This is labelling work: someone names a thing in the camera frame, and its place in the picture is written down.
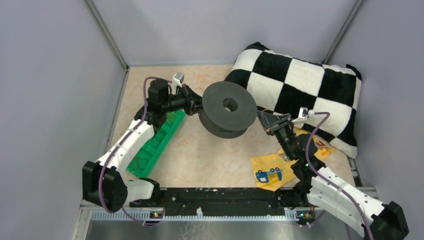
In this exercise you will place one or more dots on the black white checkered pillow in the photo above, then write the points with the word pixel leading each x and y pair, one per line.
pixel 282 84

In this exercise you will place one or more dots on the green compartment tray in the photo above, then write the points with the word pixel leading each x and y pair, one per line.
pixel 146 158

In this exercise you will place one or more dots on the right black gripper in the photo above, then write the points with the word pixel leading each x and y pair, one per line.
pixel 268 121

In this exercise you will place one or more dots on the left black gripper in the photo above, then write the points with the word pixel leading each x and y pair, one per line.
pixel 189 95

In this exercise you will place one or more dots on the yellow cloth with car print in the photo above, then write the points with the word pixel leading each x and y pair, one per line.
pixel 272 171

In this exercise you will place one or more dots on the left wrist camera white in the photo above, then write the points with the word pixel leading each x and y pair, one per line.
pixel 177 80

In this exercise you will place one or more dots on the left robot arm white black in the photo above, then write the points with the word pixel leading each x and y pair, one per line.
pixel 102 179

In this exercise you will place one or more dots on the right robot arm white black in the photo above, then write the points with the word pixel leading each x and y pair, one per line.
pixel 319 186

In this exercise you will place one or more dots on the black cable spool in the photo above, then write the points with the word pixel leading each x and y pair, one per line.
pixel 228 110

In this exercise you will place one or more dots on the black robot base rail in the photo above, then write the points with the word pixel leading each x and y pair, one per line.
pixel 228 202

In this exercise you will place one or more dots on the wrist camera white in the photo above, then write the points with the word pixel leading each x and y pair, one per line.
pixel 177 80
pixel 303 115

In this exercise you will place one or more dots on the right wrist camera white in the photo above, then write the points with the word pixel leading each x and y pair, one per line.
pixel 303 115

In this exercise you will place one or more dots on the white slotted cable duct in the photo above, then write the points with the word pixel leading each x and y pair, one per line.
pixel 148 215

